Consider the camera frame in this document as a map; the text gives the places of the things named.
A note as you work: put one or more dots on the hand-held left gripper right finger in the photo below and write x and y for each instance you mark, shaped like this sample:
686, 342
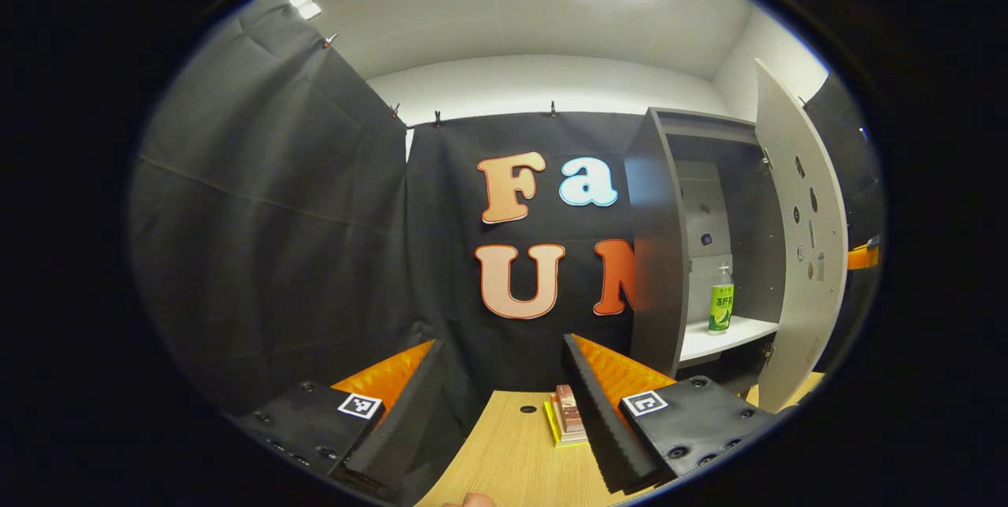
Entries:
598, 428

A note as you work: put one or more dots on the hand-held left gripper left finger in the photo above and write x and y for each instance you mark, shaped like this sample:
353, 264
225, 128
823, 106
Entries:
409, 420

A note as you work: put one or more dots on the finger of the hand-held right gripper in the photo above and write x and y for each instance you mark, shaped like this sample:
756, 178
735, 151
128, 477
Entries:
863, 257

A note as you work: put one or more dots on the green label bottle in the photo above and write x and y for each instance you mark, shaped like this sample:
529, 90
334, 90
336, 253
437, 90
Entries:
720, 310

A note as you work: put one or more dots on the metal door hinge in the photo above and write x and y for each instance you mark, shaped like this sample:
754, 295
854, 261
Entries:
768, 351
766, 159

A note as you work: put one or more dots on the white cabinet shelf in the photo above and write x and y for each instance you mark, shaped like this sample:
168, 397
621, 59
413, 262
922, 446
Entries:
732, 338

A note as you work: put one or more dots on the grey cabinet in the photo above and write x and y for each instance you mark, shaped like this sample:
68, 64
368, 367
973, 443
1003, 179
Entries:
654, 255

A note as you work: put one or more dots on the black backdrop cloth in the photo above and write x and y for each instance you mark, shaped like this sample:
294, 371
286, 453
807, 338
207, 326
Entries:
276, 255

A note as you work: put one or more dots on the small ceiling light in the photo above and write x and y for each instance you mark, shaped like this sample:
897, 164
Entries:
305, 5

